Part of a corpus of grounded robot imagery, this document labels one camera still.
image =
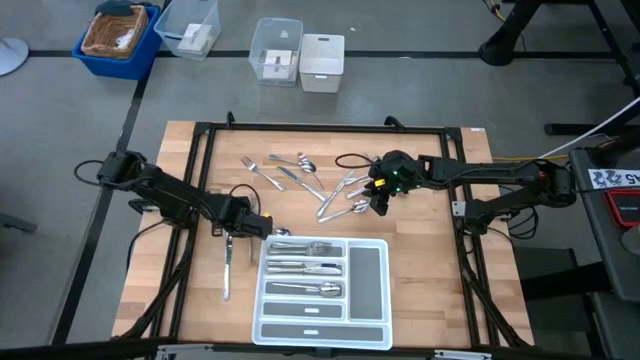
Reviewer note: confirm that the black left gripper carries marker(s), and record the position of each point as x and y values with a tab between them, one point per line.
247	220

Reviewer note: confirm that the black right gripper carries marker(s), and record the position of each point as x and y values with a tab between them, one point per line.
400	172

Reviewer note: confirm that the silver spoon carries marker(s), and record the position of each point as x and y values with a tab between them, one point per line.
361	205
303	158
330	289
283	231
309	167

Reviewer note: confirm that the silver table knife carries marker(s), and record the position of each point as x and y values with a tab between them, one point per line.
356	192
250	252
302	184
332	196
300	264
310	271
228	270

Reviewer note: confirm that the silver fork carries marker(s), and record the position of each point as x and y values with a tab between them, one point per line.
310	246
360	179
315	251
265	175
295	248

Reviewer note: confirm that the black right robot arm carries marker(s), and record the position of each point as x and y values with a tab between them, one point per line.
500	172

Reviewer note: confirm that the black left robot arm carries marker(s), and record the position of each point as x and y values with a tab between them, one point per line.
165	192

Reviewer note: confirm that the white cutlery organizer tray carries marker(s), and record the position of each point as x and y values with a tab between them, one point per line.
346	305

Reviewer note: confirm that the white plastic storage bin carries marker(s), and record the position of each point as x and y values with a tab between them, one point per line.
322	75

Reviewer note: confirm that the white cardboard box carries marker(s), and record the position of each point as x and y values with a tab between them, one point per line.
195	37
277	65

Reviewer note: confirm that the clear plastic storage bin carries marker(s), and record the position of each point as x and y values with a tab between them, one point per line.
172	20
280	30

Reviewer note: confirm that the black metal crossbar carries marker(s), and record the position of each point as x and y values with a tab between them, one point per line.
100	350

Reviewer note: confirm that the black floor bar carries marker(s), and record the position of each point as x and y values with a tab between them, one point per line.
565	129

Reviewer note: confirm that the blue plastic bin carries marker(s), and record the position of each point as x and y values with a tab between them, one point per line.
115	67

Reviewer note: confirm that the white crumpled paper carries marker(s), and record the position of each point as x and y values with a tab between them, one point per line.
126	39

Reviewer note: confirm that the dark grey side table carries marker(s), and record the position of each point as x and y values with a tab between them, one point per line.
595	250

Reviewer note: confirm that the grey furniture foot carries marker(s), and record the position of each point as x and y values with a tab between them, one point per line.
17	223

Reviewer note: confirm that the brown wicker basket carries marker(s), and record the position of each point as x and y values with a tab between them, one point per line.
107	32

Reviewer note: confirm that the white printed label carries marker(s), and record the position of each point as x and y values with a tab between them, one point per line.
612	178

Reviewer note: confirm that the black cloth bundle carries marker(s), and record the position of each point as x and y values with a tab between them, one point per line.
114	7

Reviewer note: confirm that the grey round object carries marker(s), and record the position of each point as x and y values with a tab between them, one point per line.
634	242

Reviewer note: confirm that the white round floor base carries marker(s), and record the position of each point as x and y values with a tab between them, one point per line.
10	57

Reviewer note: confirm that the black frame clamp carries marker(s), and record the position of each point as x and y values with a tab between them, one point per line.
230	119
394	121

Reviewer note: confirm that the silver metal bracket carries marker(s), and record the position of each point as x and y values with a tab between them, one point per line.
185	351
462	355

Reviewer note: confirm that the black desk leg frame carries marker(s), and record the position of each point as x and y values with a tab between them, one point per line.
500	47

